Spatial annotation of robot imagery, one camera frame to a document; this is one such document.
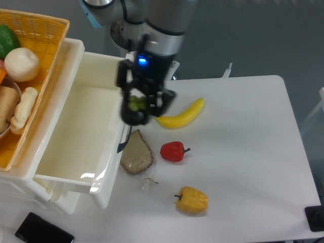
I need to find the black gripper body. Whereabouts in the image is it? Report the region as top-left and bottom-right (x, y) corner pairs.
(126, 52), (176, 101)

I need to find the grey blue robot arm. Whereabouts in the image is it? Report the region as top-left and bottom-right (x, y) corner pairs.
(79, 1), (197, 126)

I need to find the green toy pepper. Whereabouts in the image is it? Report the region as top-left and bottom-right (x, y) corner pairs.
(0, 24), (21, 61)

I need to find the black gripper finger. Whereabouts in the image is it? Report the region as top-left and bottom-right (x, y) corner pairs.
(116, 59), (134, 101)
(144, 88), (176, 125)

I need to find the cream toy bread stick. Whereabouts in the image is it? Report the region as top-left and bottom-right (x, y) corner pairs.
(10, 87), (38, 135)

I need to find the white round toy bun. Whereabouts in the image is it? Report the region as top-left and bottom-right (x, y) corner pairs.
(4, 48), (41, 82)

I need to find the yellow toy bell pepper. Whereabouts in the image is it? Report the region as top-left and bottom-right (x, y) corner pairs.
(174, 186), (209, 214)

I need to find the dark drawer handle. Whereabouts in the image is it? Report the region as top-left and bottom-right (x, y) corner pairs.
(117, 126), (133, 153)

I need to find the yellow toy banana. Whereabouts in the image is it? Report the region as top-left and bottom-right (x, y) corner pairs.
(156, 98), (205, 129)

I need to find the orange woven basket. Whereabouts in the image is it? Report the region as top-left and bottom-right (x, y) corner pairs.
(0, 9), (70, 172)

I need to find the wrapped brown bread slice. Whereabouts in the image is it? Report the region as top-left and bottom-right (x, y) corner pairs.
(120, 130), (155, 175)

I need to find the white plastic drawer cabinet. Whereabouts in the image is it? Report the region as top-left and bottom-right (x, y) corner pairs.
(1, 38), (85, 214)

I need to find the black smartphone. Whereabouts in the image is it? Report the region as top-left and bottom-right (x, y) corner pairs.
(15, 212), (75, 243)

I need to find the red toy bell pepper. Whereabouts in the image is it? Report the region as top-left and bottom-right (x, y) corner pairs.
(160, 141), (191, 163)

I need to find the beige toy bread roll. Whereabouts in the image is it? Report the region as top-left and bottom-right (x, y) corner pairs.
(0, 86), (20, 134)

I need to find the open white upper drawer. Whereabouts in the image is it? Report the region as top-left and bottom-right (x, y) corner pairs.
(37, 52), (127, 209)

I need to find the black device at table edge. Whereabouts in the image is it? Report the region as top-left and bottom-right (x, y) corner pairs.
(304, 206), (323, 232)

